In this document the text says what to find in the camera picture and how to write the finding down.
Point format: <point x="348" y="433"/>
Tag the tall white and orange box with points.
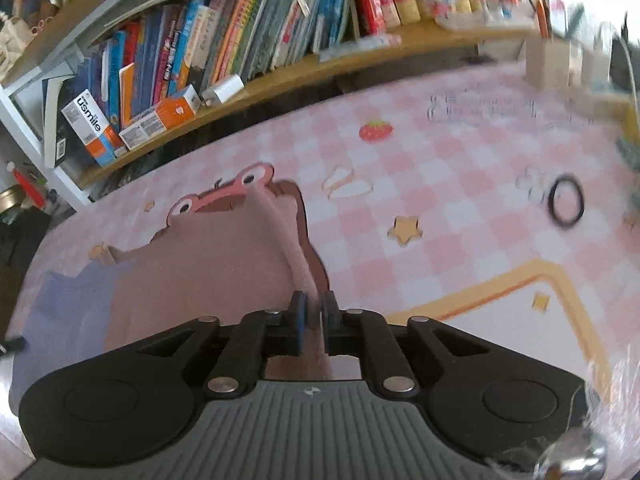
<point x="92" y="127"/>

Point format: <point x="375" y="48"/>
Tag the white charger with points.
<point x="223" y="89"/>

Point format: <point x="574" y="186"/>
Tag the red bottle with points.
<point x="22" y="180"/>

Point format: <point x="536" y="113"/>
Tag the pink checkered printed mat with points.
<point x="450" y="185"/>

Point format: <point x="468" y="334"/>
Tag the wooden bookshelf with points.
<point x="300" y="85"/>

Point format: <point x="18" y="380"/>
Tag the gold-rimmed round tin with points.
<point x="10" y="199"/>

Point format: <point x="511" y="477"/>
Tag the clear plastic wrap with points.
<point x="617" y="390"/>

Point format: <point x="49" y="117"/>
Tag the flat orange and white box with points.
<point x="160" y="117"/>

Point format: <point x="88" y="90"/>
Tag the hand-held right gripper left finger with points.
<point x="298" y="325"/>

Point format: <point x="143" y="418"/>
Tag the white shelf frame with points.
<point x="30" y="125"/>

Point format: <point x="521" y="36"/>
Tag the shiny metal knob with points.
<point x="575" y="455"/>

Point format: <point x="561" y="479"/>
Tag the pink and lavender sweater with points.
<point x="210" y="270"/>

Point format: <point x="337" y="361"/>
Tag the row of colourful books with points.
<point x="260" y="25"/>

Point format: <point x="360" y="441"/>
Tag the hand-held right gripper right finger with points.
<point x="326" y="332"/>

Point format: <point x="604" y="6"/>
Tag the beige pen holder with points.
<point x="547" y="60"/>

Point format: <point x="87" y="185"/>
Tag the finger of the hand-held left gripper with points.
<point x="11" y="346"/>

